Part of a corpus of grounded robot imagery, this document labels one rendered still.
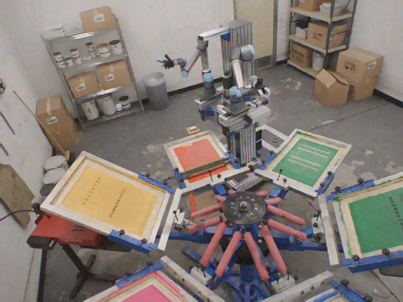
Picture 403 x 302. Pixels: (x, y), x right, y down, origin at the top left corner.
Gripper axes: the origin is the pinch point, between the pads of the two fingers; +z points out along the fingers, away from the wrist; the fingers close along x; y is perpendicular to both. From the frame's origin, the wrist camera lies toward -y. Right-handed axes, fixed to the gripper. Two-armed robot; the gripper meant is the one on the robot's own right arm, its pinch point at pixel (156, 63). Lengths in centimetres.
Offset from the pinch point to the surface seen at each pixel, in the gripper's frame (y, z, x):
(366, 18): 68, -360, 156
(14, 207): 68, 169, -115
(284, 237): 37, -77, -216
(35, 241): 32, 110, -183
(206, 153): 59, -36, -98
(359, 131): 168, -285, -10
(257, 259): 18, -51, -235
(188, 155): 60, -18, -96
